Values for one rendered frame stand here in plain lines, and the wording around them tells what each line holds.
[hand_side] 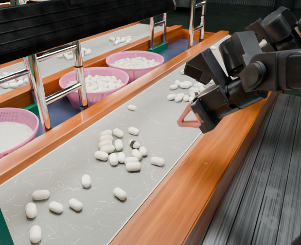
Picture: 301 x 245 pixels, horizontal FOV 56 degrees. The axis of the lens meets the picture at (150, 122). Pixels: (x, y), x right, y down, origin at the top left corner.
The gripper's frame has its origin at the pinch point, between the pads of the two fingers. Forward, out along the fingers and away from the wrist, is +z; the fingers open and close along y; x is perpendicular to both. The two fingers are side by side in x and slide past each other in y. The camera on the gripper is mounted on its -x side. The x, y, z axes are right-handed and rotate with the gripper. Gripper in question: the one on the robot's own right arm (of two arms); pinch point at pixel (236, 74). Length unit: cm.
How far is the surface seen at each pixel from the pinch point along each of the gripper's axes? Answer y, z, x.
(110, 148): 41.8, 20.4, -4.6
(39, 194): 62, 22, -6
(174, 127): 21.8, 15.3, 2.2
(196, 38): -97, 51, -22
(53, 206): 63, 19, -3
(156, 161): 40.2, 11.0, 3.9
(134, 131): 31.7, 20.1, -4.1
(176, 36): -89, 59, -30
